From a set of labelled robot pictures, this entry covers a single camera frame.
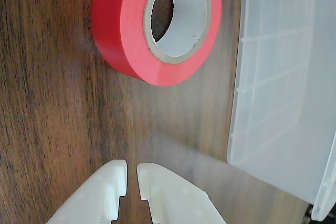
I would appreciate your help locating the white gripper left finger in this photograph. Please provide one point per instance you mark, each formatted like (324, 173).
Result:
(94, 197)

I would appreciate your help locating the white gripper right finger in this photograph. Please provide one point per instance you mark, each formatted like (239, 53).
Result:
(178, 200)

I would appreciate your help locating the red tape roll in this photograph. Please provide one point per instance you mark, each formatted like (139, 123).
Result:
(118, 24)

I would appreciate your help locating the clear plastic storage box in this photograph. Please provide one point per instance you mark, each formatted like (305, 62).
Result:
(283, 103)

